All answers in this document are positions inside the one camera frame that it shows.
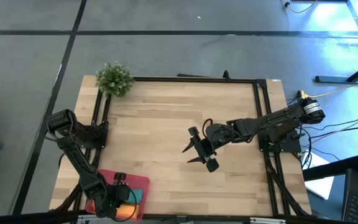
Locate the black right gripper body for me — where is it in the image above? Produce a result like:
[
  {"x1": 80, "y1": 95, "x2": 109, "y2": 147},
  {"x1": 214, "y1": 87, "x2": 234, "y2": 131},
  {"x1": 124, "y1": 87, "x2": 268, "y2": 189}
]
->
[{"x1": 188, "y1": 123, "x2": 229, "y2": 174}]

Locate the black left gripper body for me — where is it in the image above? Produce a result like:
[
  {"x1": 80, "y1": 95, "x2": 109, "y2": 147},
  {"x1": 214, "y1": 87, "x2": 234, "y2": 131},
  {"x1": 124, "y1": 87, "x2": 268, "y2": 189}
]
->
[{"x1": 93, "y1": 172, "x2": 131, "y2": 219}]

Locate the orange microfiber towel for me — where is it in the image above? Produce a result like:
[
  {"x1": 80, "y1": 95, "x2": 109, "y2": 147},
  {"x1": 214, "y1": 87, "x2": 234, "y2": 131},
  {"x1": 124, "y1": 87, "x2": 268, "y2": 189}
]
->
[{"x1": 91, "y1": 202, "x2": 140, "y2": 220}]

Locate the teal microfiber towel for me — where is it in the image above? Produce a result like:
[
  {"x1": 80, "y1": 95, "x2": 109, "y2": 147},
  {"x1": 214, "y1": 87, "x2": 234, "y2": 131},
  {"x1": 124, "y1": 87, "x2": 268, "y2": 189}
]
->
[{"x1": 124, "y1": 188, "x2": 144, "y2": 205}]

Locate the pink plastic basket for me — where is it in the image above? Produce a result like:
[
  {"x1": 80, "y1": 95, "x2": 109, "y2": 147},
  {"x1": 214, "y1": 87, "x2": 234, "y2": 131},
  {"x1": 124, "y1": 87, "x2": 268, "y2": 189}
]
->
[{"x1": 85, "y1": 169, "x2": 150, "y2": 222}]

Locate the artificial potted plant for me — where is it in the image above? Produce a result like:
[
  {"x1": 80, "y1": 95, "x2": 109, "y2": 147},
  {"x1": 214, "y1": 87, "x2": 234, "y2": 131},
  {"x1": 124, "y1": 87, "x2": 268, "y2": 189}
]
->
[{"x1": 95, "y1": 61, "x2": 135, "y2": 98}]

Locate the white paper sheet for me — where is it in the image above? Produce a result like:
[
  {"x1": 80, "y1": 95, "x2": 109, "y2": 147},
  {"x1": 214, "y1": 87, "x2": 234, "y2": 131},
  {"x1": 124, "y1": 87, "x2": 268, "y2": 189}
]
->
[{"x1": 301, "y1": 151, "x2": 335, "y2": 200}]

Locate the black desk bar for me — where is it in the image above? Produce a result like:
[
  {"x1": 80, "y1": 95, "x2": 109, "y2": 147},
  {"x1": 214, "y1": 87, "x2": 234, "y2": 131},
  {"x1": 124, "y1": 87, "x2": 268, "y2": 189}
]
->
[{"x1": 302, "y1": 154, "x2": 358, "y2": 182}]

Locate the black desk foot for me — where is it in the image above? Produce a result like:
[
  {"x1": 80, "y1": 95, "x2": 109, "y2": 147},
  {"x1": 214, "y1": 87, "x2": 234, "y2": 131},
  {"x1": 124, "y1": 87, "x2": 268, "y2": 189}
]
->
[{"x1": 314, "y1": 57, "x2": 358, "y2": 84}]

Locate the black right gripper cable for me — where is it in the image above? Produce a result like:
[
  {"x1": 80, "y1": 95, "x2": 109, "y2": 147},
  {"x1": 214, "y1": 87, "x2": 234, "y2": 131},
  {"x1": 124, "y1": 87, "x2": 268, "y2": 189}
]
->
[{"x1": 201, "y1": 118, "x2": 214, "y2": 138}]

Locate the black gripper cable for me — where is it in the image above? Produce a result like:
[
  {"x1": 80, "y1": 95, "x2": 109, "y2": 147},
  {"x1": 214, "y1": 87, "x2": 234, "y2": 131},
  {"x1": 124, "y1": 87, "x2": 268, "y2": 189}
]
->
[
  {"x1": 201, "y1": 118, "x2": 214, "y2": 138},
  {"x1": 112, "y1": 183, "x2": 139, "y2": 222}
]

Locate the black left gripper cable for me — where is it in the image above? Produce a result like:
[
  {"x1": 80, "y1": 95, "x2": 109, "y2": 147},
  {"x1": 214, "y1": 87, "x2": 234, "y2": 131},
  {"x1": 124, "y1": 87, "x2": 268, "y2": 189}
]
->
[{"x1": 112, "y1": 183, "x2": 139, "y2": 222}]

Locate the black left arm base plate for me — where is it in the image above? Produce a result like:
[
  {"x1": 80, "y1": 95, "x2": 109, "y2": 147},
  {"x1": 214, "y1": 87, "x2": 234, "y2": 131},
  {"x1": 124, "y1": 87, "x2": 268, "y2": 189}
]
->
[{"x1": 73, "y1": 122, "x2": 109, "y2": 149}]

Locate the black aluminium table frame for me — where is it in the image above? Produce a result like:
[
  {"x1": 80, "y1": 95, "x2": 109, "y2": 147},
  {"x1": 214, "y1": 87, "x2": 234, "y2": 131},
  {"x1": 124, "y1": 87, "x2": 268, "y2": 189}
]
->
[{"x1": 50, "y1": 76, "x2": 312, "y2": 218}]

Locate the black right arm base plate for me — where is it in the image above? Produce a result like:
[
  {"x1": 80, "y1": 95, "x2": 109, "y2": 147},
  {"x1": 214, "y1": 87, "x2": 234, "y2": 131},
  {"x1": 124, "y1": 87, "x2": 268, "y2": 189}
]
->
[{"x1": 257, "y1": 127, "x2": 302, "y2": 154}]

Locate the black camera gantry bar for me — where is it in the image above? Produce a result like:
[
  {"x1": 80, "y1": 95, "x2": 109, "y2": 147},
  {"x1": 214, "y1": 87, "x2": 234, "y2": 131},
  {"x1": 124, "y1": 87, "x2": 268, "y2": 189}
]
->
[{"x1": 0, "y1": 210, "x2": 358, "y2": 224}]

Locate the yellow hanging cable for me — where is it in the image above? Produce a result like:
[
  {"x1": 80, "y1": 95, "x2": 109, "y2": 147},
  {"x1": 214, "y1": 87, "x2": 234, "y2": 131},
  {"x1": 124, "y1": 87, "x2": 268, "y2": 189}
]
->
[{"x1": 297, "y1": 76, "x2": 358, "y2": 99}]

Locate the beige cable with black plug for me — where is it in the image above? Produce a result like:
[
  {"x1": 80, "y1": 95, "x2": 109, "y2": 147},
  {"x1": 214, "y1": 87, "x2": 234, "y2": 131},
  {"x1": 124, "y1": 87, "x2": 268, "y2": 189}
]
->
[{"x1": 280, "y1": 0, "x2": 319, "y2": 14}]

